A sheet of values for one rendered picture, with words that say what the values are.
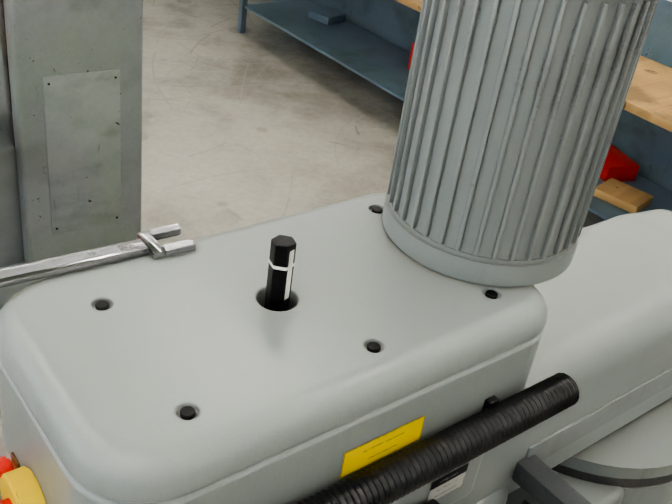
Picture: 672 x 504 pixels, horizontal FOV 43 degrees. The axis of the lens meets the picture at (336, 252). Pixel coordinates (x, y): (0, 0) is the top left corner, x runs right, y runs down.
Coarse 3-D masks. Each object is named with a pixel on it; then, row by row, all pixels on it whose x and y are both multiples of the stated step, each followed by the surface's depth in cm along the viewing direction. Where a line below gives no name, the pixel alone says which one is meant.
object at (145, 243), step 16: (176, 224) 80; (144, 240) 77; (192, 240) 78; (64, 256) 74; (80, 256) 74; (96, 256) 74; (112, 256) 75; (128, 256) 76; (160, 256) 76; (0, 272) 70; (16, 272) 71; (32, 272) 71; (48, 272) 72; (64, 272) 72
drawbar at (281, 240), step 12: (276, 240) 70; (288, 240) 71; (276, 252) 70; (288, 252) 70; (276, 264) 71; (288, 264) 71; (276, 276) 71; (276, 288) 72; (276, 300) 73; (288, 300) 74
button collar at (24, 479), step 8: (8, 472) 67; (16, 472) 67; (24, 472) 67; (0, 480) 68; (8, 480) 66; (16, 480) 66; (24, 480) 66; (32, 480) 66; (0, 488) 69; (8, 488) 66; (16, 488) 65; (24, 488) 66; (32, 488) 66; (40, 488) 66; (8, 496) 67; (16, 496) 65; (24, 496) 65; (32, 496) 65; (40, 496) 66
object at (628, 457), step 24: (624, 432) 114; (648, 432) 115; (576, 456) 109; (600, 456) 110; (624, 456) 110; (648, 456) 111; (576, 480) 110; (600, 480) 110; (624, 480) 110; (648, 480) 111
